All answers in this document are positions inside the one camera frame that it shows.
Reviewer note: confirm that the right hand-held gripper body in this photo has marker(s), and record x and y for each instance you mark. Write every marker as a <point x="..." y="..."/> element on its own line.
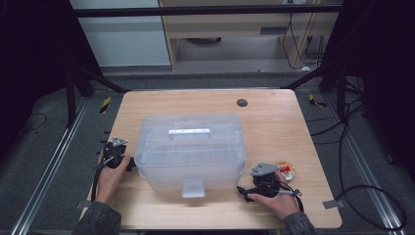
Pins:
<point x="266" y="182"/>

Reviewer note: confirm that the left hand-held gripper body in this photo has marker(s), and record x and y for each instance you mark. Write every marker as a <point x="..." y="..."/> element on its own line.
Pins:
<point x="112" y="153"/>

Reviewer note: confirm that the small orange red packet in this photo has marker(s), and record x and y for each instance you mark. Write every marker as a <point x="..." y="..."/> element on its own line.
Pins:
<point x="287" y="169"/>

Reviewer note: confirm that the clear plastic storage box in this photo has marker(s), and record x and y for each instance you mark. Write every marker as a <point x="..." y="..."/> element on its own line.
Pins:
<point x="189" y="153"/>

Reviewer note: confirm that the person's right hand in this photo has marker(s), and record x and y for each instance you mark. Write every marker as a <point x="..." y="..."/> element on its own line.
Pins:
<point x="284" y="204"/>

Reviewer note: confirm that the person's left hand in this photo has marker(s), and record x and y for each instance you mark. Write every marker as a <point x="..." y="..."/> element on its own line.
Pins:
<point x="107" y="184"/>

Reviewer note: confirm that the yellow black tape strip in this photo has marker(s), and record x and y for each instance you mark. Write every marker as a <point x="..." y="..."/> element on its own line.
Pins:
<point x="105" y="105"/>
<point x="314" y="101"/>

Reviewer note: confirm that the grey tape piece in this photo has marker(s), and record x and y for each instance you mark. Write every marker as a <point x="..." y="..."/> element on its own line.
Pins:
<point x="81" y="205"/>
<point x="333" y="204"/>

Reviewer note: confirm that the black metal stand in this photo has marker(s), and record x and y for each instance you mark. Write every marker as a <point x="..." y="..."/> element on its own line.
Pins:
<point x="70" y="98"/>
<point x="341" y="94"/>

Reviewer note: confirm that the small black round cap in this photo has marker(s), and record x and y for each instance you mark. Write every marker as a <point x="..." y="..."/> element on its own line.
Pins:
<point x="242" y="103"/>

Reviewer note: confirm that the white cabinet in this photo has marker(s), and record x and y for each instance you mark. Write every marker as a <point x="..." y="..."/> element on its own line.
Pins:
<point x="124" y="42"/>

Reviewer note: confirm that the dark curtain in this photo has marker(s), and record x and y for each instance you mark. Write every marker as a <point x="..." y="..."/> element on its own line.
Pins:
<point x="385" y="65"/>
<point x="32" y="49"/>

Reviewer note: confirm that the light wooden cabinet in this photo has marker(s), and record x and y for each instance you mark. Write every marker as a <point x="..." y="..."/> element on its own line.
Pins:
<point x="228" y="24"/>

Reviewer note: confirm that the black horizontal bar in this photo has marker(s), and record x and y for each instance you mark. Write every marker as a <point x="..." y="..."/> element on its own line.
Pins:
<point x="195" y="11"/>

